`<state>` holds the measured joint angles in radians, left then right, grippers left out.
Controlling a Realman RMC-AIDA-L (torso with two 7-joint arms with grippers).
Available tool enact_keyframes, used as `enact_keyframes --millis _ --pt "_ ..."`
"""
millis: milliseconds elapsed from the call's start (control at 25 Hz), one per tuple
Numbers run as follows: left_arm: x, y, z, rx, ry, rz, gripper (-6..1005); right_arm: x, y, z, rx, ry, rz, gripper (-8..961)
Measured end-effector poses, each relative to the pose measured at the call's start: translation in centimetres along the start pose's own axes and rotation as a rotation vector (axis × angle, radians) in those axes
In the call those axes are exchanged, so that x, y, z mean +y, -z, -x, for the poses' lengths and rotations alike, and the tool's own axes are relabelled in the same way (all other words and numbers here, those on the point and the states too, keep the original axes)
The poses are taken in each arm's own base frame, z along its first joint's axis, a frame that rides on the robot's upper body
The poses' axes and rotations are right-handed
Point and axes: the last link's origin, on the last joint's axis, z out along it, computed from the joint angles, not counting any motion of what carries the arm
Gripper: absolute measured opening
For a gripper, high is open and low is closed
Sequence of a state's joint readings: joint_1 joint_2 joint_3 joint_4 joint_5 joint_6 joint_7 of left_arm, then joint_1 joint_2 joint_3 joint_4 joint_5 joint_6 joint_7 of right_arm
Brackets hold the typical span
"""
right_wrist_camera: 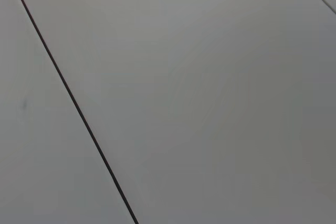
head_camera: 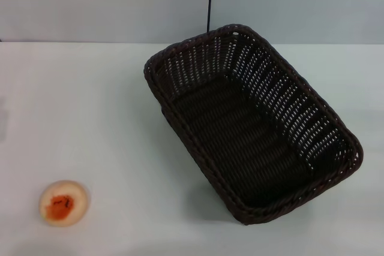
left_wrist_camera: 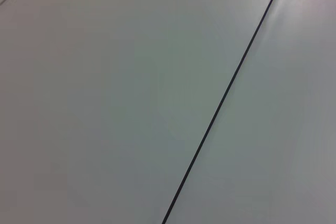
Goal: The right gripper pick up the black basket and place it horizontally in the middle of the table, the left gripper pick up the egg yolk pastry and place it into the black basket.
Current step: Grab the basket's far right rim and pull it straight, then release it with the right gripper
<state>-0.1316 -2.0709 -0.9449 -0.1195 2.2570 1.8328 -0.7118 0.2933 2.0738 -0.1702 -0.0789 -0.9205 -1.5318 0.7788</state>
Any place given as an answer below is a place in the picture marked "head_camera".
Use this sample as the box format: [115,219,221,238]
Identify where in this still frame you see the round bun with orange topping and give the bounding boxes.
[38,179,92,228]

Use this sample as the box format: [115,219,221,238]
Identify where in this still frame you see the black woven plastic basket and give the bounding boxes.
[143,23,365,226]

